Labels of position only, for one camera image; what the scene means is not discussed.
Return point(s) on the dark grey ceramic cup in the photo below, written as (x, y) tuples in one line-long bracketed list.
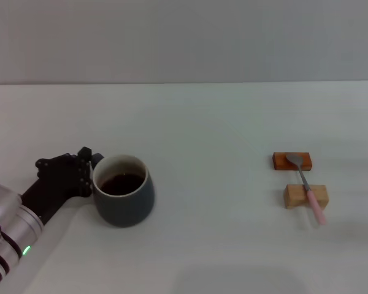
[(125, 208)]

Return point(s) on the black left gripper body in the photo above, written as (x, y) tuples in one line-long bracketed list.
[(56, 180)]

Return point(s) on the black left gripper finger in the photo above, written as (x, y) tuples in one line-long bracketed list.
[(86, 182), (85, 156)]

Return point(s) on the dark orange wooden block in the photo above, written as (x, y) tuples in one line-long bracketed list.
[(279, 161)]

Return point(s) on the light wooden arch block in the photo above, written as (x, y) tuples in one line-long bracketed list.
[(294, 196)]

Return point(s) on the dark brown coffee liquid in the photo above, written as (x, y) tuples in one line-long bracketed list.
[(121, 183)]

